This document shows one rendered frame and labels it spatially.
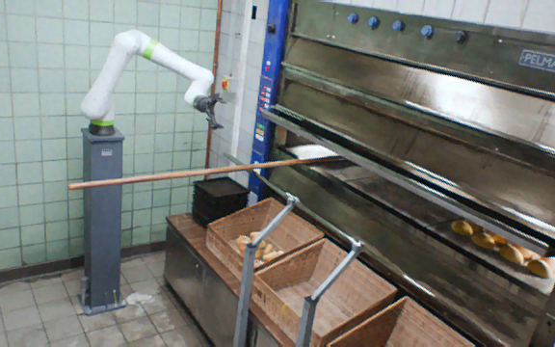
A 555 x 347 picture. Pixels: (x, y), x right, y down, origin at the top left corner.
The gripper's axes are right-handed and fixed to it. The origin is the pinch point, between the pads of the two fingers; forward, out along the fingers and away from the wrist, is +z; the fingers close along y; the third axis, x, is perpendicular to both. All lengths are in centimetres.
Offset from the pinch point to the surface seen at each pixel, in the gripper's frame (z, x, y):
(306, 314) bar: 95, 5, 59
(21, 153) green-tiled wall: -114, 79, 55
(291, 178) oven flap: -4, -56, 44
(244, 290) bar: 47, 5, 78
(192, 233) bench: -36, -6, 90
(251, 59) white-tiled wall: -65, -55, -19
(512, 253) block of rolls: 131, -71, 26
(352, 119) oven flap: 39, -56, -7
